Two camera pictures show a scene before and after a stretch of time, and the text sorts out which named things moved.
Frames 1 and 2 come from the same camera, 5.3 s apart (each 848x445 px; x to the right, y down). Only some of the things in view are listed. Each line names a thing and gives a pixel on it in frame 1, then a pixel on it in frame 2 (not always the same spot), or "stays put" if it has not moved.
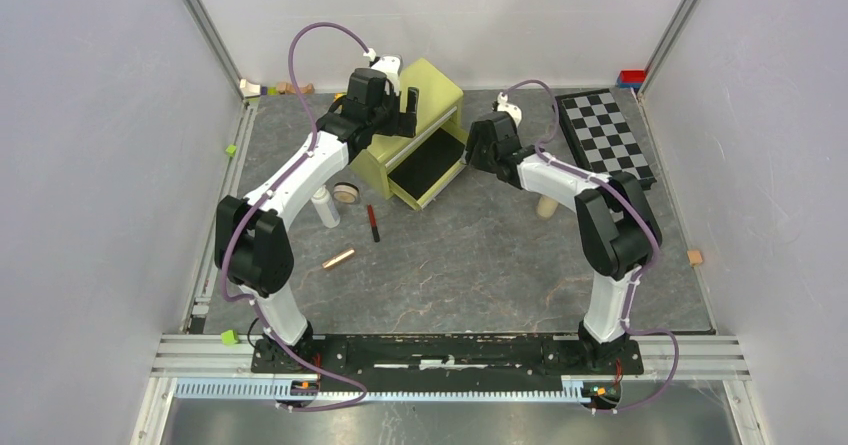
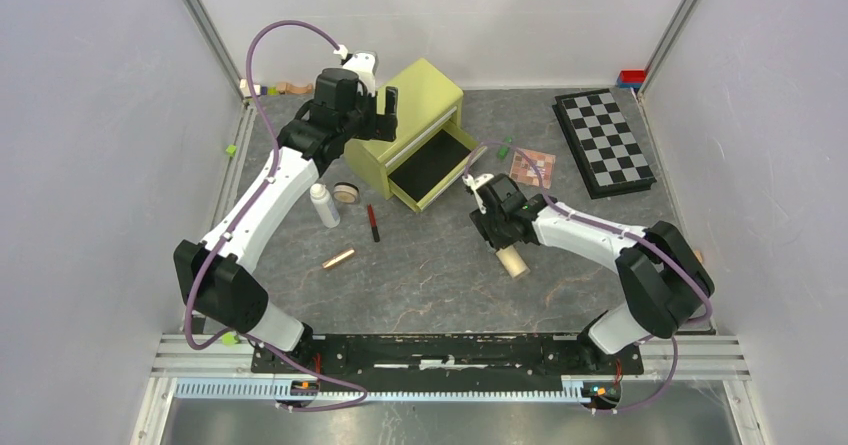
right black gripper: [475, 143] -> [482, 222]
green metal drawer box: [416, 166] stays put
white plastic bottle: [326, 207] stays put
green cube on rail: [229, 337] stays put
